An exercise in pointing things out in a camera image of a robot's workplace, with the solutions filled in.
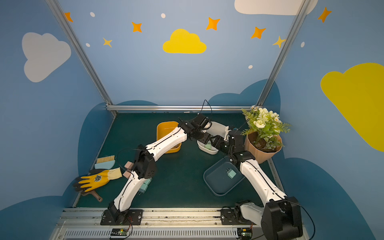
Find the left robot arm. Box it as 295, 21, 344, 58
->
101, 114, 212, 226

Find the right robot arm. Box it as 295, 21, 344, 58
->
210, 130, 303, 240

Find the white storage box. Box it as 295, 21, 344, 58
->
197, 122, 230, 155

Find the yellow storage box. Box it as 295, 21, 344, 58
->
157, 121, 182, 154

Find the clear blue storage box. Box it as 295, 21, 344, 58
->
203, 156, 245, 197

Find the potted artificial plant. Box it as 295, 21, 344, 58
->
242, 106, 291, 164

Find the blue plug right pile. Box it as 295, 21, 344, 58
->
144, 178, 153, 185

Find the pink plug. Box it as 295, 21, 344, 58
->
122, 170, 132, 179
125, 162, 134, 171

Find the blue plug bottom middle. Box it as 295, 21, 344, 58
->
139, 183, 148, 195

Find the yellow work glove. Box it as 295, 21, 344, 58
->
73, 168, 123, 193

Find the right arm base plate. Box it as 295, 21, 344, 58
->
220, 206, 264, 226

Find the aluminium frame rail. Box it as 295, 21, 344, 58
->
106, 105, 251, 112

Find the brush with blue handle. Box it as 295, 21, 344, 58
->
94, 155, 116, 170

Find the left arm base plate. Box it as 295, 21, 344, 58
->
100, 209, 144, 226

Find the wooden handle tool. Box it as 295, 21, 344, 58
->
81, 190, 103, 203

